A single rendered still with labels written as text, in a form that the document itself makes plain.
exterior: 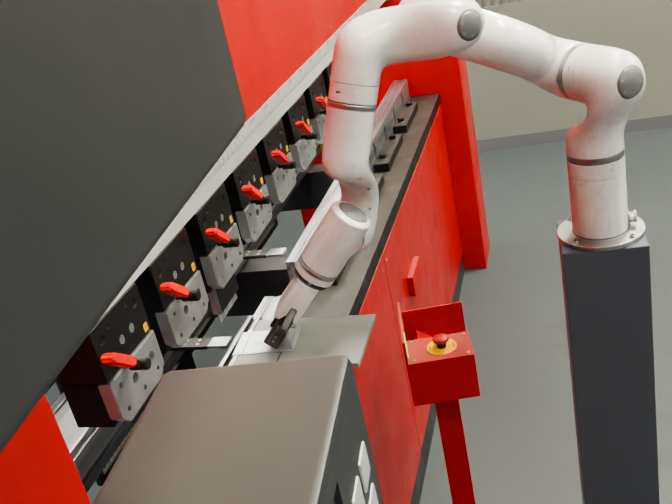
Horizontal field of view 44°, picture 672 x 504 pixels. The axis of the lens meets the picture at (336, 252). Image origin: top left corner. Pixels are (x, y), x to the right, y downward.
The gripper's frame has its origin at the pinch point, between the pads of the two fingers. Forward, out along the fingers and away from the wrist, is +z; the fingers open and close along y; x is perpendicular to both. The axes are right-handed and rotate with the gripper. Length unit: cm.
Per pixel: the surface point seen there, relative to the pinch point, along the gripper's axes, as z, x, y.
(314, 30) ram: -35, -25, -86
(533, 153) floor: 31, 120, -358
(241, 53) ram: -37, -35, -30
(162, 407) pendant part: -62, -16, 105
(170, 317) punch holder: -11.4, -19.7, 28.8
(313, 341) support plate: -3.1, 7.3, 1.6
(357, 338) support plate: -9.0, 14.2, 2.1
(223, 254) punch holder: -12.2, -17.2, 4.1
